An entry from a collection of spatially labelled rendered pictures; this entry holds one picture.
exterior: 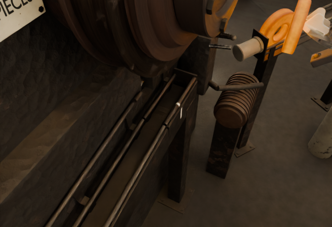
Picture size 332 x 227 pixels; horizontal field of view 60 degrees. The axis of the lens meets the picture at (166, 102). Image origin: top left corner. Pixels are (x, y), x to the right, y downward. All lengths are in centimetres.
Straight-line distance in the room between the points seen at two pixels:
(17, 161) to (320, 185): 137
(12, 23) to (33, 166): 22
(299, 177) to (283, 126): 31
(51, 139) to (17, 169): 7
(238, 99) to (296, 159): 68
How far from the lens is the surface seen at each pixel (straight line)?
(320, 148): 164
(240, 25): 246
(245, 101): 107
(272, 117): 177
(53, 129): 55
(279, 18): 106
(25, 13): 45
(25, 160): 53
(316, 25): 90
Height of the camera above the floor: 128
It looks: 47 degrees down
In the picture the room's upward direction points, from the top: straight up
